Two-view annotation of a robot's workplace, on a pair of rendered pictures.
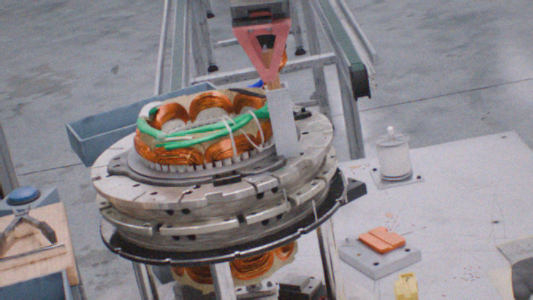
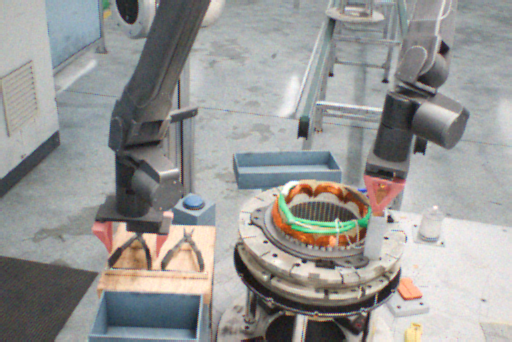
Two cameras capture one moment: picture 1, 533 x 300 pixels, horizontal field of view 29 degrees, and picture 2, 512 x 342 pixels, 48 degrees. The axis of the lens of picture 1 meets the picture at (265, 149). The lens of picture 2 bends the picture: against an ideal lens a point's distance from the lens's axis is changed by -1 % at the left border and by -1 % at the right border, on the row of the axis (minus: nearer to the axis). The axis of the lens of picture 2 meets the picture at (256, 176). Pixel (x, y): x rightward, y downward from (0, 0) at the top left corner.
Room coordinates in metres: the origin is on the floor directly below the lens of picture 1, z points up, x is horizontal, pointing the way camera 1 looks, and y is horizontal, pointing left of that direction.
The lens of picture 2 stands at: (0.30, 0.06, 1.72)
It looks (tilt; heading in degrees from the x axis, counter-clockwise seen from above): 29 degrees down; 8
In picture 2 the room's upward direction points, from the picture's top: 4 degrees clockwise
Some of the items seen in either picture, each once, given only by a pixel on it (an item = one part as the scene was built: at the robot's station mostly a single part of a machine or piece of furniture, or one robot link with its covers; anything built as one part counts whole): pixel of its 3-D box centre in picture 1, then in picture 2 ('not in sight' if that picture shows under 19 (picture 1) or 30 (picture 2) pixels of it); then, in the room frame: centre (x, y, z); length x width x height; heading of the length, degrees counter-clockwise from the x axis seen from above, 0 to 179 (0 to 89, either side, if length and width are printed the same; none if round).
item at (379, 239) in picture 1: (381, 240); (407, 288); (1.47, -0.16, 0.80); 0.07 x 0.05 x 0.01; 25
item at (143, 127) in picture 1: (151, 123); (287, 202); (1.22, 0.14, 1.15); 0.15 x 0.04 x 0.02; 2
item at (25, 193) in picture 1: (22, 194); (193, 201); (1.35, 0.35, 1.04); 0.04 x 0.04 x 0.01
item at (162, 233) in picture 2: not in sight; (150, 234); (1.09, 0.36, 1.13); 0.07 x 0.07 x 0.09; 11
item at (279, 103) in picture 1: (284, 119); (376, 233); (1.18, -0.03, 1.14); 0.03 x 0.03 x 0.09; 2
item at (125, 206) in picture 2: not in sight; (133, 198); (1.08, 0.38, 1.20); 0.10 x 0.07 x 0.07; 101
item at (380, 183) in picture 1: (393, 152); (431, 221); (1.74, -0.23, 0.83); 0.09 x 0.09 x 0.10; 0
